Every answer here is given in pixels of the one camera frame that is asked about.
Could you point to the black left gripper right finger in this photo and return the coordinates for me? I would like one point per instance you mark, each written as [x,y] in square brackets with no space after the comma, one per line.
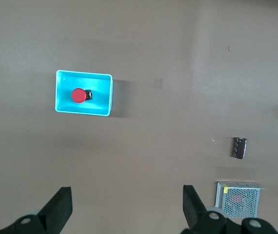
[195,214]

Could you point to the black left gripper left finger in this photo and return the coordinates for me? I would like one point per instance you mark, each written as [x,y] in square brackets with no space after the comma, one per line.
[56,212]

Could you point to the red push button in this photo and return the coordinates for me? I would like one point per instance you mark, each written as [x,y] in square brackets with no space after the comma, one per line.
[78,95]

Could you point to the metal mesh power supply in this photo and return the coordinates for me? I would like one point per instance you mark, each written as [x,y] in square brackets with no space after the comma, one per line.
[241,202]

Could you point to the dark brown cylindrical capacitor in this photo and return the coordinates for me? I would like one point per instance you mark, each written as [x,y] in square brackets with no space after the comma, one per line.
[239,148]

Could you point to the cyan plastic bin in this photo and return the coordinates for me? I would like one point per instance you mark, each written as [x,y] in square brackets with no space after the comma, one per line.
[83,107]

